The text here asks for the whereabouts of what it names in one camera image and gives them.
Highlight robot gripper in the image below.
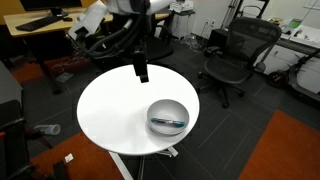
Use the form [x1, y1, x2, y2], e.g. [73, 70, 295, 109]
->
[132, 49, 150, 84]

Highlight teal black marker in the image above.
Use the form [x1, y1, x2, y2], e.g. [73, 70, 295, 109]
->
[150, 116, 186, 129]

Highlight grey round bowl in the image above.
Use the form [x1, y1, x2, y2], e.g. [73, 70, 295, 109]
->
[146, 98, 191, 137]

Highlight black desk chair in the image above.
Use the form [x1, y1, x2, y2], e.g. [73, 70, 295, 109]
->
[143, 13, 175, 64]

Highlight white drawer cabinet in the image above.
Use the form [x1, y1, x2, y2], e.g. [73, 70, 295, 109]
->
[171, 10, 197, 40]

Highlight grey floor plate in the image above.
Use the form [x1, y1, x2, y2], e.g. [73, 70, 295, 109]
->
[55, 71, 75, 84]

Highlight white box device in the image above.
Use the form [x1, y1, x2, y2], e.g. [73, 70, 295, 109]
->
[169, 0, 195, 14]

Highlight black computer tower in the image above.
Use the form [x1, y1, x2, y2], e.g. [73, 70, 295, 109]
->
[207, 27, 235, 58]

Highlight white table base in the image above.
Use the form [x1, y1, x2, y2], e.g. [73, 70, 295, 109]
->
[109, 146, 180, 180]

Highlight black mesh office chair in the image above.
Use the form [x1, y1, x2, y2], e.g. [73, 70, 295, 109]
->
[197, 16, 283, 110]

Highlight clear plastic bottle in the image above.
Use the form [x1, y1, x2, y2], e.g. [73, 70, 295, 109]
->
[33, 123, 62, 136]

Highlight small white tag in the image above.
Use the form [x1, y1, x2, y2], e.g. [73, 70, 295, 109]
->
[63, 152, 75, 164]

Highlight black computer monitor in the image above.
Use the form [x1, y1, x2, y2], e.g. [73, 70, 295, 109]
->
[19, 0, 83, 18]

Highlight black keyboard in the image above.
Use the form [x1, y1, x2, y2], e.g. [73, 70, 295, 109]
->
[14, 14, 64, 33]

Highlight small black floor block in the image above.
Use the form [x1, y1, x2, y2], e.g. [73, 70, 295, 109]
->
[52, 159, 72, 180]

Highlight light wooden desk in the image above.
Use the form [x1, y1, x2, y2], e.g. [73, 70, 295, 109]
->
[3, 6, 116, 95]

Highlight grey cabinet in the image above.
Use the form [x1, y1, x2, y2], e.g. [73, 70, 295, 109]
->
[0, 61, 24, 108]

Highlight white counter cabinet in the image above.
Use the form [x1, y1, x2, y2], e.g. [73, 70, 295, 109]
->
[255, 17, 320, 95]

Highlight black electric scooter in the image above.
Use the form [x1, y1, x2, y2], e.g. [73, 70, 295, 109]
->
[265, 49, 320, 108]

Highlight green item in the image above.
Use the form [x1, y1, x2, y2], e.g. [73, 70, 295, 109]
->
[288, 18, 303, 30]

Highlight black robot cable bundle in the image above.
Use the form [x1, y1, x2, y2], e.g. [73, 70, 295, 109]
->
[74, 12, 148, 63]

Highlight tangled floor cables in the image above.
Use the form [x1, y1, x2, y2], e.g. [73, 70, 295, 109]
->
[49, 53, 93, 74]

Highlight black cart frame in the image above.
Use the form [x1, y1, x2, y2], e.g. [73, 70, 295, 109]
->
[0, 99, 38, 180]

